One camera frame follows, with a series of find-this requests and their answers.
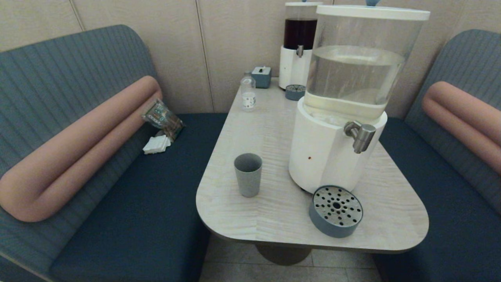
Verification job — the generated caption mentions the small clear plastic bottle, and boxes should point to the small clear plastic bottle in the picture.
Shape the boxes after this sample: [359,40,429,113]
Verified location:
[240,72,256,111]

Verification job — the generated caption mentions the clear snack packet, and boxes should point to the clear snack packet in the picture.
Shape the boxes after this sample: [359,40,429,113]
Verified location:
[142,99,185,141]

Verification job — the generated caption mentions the large round perforated drip tray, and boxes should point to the large round perforated drip tray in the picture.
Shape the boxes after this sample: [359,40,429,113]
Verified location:
[308,185,364,238]

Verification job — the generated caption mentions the dark beverage dispenser white base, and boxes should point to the dark beverage dispenser white base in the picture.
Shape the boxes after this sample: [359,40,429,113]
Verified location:
[279,0,324,90]

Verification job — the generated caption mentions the small round drip tray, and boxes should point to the small round drip tray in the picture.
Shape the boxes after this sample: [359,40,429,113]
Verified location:
[285,84,306,101]

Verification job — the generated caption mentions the white folded napkins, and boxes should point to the white folded napkins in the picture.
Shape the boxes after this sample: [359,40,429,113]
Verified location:
[142,135,171,154]

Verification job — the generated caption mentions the grey plastic cup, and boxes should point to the grey plastic cup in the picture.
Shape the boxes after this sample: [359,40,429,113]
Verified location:
[234,153,263,198]

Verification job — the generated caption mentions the small blue tissue box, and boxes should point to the small blue tissue box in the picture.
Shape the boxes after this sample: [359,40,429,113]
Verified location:
[251,66,272,89]

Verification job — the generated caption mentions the round table pedestal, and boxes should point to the round table pedestal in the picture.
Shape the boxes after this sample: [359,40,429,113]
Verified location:
[255,244,313,266]

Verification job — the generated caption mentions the blue-grey booth sofa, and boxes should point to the blue-grey booth sofa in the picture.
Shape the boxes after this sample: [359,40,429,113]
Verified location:
[372,29,501,282]
[0,24,228,282]

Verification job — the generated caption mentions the clear water dispenser white base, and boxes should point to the clear water dispenser white base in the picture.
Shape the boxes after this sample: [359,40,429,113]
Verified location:
[288,0,431,194]

